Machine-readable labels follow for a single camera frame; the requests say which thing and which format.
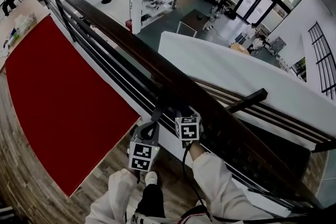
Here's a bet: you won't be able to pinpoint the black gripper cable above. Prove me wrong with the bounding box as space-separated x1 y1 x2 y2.
182 140 212 221

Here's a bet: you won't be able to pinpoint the dark blue cloth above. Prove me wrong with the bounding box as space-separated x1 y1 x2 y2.
150 88 191 122

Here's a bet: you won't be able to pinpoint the red covered table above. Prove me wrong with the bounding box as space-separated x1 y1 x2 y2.
4 15 142 197

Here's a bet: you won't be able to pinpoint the person's left forearm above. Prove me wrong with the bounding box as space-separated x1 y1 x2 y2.
85 168 140 224

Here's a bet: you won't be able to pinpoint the round wooden table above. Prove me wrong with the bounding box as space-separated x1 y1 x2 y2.
230 43 250 56

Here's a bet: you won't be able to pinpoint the person's white printed jacket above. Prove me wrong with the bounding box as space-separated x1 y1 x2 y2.
125 204 218 224

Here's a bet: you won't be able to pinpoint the person's white shoe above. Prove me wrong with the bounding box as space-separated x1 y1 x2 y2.
144 170 158 188

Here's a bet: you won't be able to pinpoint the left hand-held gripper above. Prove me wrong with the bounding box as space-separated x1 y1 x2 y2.
128 123 160 173

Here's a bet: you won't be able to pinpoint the person's black trousers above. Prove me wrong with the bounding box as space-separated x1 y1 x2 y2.
135 183 166 218

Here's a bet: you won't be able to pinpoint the black metal balcony railing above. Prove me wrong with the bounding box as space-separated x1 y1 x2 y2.
308 22 336 100

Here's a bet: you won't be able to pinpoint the grey metal cabinet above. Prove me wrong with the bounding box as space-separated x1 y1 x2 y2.
270 36 287 55

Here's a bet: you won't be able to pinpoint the light wooden table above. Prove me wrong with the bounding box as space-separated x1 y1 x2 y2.
0 0 52 74

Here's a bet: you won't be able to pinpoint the dark wooden railing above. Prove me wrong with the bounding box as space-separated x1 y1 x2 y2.
33 0 336 218

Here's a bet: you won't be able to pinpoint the person's right forearm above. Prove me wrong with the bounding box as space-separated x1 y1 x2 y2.
187 140 276 224

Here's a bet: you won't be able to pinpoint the clear plastic bag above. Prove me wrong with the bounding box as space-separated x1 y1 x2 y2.
14 12 37 35

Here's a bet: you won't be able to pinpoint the dark wooden staircase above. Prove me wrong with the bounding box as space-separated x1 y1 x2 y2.
236 118 312 182

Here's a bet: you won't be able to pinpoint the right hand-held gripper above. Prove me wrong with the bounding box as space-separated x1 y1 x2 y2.
175 110 203 142

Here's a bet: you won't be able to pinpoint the dark brown counter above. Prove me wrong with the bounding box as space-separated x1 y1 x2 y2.
176 9 211 39

